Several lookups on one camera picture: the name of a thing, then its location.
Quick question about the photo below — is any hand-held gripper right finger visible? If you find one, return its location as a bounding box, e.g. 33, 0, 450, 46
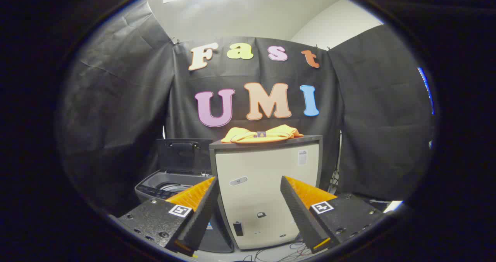
280, 176, 388, 254

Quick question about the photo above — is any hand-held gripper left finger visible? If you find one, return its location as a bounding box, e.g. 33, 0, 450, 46
118, 176, 220, 257

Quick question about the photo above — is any grey washing machine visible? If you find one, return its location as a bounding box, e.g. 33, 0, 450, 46
134, 171, 235, 253

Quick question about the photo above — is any orange shirt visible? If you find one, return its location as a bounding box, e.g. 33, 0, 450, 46
221, 125, 304, 144

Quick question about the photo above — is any white cabinet with grey top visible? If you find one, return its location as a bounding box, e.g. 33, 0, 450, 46
209, 135, 323, 251

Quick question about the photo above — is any black backdrop cloth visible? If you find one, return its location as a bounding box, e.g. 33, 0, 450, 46
58, 0, 436, 216

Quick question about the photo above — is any tangle of floor cables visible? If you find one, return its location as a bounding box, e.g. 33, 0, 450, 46
232, 241, 322, 262

